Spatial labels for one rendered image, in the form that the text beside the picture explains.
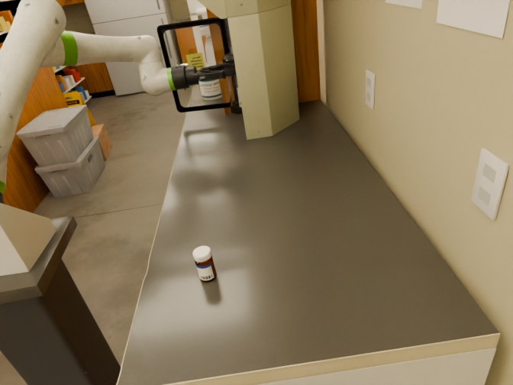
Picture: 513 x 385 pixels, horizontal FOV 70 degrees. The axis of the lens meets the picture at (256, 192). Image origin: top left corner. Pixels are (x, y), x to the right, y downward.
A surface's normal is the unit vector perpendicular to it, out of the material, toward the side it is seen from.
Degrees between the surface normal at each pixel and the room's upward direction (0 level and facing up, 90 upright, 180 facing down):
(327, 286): 0
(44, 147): 95
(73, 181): 96
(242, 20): 90
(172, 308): 0
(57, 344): 90
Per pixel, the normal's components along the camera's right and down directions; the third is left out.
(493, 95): -0.99, 0.15
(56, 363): 0.14, 0.51
